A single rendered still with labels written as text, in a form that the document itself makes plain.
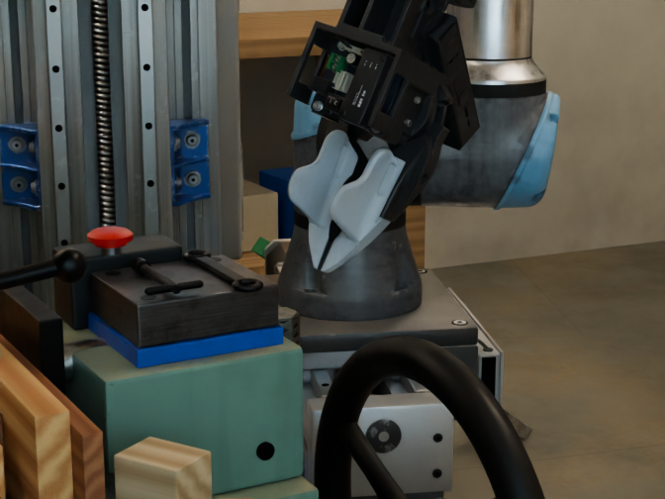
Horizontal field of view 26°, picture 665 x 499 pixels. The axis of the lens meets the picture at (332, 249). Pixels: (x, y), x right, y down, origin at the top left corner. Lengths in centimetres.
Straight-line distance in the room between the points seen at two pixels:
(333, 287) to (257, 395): 53
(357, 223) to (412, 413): 43
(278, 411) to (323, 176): 16
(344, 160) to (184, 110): 64
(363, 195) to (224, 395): 16
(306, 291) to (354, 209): 52
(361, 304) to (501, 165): 19
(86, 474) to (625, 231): 435
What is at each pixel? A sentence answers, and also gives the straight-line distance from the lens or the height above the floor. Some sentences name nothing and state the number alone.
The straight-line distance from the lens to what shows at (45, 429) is 80.
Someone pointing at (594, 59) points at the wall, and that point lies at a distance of 487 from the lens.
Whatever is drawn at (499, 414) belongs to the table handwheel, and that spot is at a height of 93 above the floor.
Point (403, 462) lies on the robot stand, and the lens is 137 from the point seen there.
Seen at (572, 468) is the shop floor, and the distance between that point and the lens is 320.
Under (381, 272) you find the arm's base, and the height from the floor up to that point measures 86.
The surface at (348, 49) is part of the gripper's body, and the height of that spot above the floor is 114.
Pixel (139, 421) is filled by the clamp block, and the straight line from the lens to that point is 89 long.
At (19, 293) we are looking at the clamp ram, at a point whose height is 99.
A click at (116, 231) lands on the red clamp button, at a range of 96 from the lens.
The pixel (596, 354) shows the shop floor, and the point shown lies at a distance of 393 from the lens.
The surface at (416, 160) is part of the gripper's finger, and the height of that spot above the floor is 107.
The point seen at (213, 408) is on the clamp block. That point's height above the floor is 93.
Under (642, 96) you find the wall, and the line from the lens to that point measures 500.
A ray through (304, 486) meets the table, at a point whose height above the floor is 87.
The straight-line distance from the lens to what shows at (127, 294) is 90.
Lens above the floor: 125
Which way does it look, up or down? 15 degrees down
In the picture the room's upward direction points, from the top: straight up
